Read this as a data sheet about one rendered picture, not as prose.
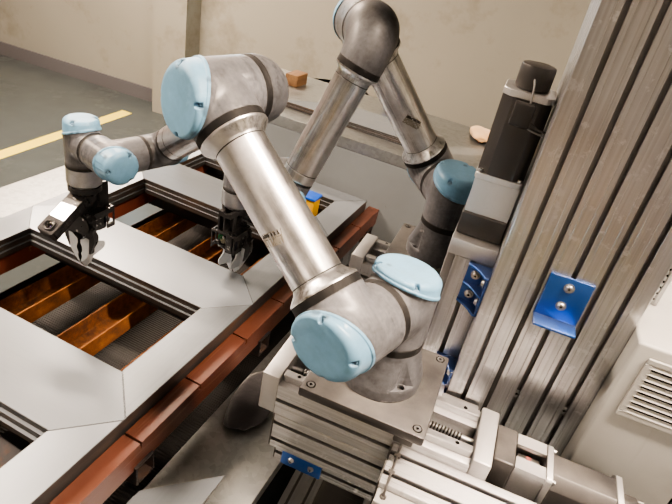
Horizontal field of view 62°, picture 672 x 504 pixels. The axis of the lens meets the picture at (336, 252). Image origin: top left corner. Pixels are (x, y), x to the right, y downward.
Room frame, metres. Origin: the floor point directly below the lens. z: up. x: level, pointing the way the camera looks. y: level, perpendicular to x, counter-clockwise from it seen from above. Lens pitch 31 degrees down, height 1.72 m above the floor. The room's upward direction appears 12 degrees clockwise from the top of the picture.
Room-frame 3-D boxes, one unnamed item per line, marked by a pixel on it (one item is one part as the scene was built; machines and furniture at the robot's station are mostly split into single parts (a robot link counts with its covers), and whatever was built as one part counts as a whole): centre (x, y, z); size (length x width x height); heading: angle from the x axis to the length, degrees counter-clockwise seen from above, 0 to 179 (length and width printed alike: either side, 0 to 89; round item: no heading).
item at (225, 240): (1.22, 0.27, 1.00); 0.09 x 0.08 x 0.12; 161
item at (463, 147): (2.26, 0.08, 1.03); 1.30 x 0.60 x 0.04; 71
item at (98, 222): (1.09, 0.58, 1.05); 0.09 x 0.08 x 0.12; 161
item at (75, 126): (1.08, 0.58, 1.21); 0.09 x 0.08 x 0.11; 56
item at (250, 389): (0.96, 0.12, 0.70); 0.20 x 0.10 x 0.03; 170
